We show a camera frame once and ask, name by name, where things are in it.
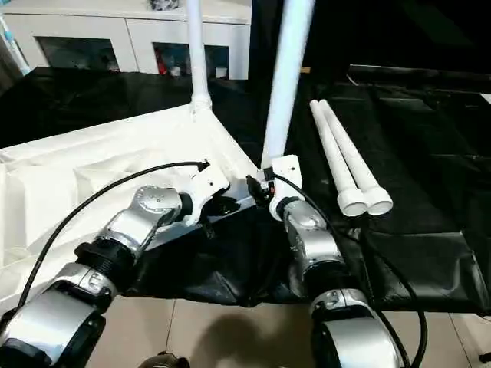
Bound white plastic table leg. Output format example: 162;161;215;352
318;98;394;215
186;0;215;115
260;0;318;173
309;100;367;218

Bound white plastic table top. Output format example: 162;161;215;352
0;100;269;307

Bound black plastic mat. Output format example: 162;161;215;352
0;64;491;316

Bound black horizontal bar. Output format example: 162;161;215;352
348;64;491;95

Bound white glass-door cabinet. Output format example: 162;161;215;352
0;0;253;81

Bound dark furniture with brass label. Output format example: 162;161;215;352
249;0;491;84

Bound blue white plastic pack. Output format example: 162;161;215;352
0;13;31;77

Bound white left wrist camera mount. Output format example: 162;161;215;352
180;163;232;226

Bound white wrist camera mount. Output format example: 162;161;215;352
268;155;304;222
180;163;232;226

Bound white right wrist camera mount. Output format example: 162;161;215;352
268;155;304;222

